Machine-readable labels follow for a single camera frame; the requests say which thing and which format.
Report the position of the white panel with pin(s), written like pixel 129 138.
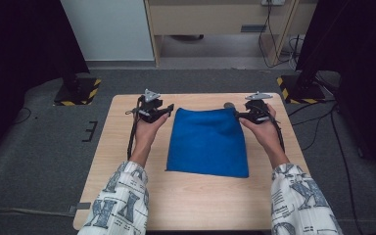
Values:
pixel 107 29

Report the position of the person's left hand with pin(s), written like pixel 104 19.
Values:
pixel 147 133

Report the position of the black curtain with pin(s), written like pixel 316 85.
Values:
pixel 19 65
pixel 362 65

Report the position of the blue cloth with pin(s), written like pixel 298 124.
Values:
pixel 207 143

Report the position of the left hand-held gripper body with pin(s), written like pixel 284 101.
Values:
pixel 150 109

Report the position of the grey round table grommet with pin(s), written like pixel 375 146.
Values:
pixel 228 104

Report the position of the white power strip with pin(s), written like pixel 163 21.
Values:
pixel 273 2

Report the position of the black striped stand base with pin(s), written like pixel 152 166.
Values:
pixel 302 91
pixel 78 93

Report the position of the beige wooden desk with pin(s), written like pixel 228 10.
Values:
pixel 205 18

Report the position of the person's right hand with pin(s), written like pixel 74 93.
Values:
pixel 264 133

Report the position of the grey tape strip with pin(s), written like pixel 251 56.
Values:
pixel 80 206

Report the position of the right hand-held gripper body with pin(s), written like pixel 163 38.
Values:
pixel 258 109

